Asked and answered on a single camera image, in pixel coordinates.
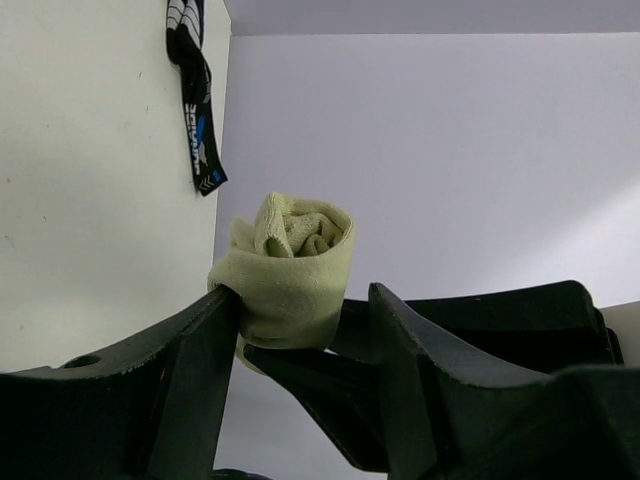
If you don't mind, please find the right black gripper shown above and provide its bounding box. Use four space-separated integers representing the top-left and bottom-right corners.
245 281 625 473

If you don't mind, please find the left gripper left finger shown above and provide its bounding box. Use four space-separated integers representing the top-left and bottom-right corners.
1 287 238 479

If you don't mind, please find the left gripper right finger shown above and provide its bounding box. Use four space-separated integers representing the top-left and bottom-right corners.
369 284 639 479

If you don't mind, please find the black patterned sock front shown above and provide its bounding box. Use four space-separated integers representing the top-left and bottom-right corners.
165 0 228 197

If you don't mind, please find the cream ankle sock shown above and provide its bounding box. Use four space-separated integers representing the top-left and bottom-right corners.
207 192 356 370

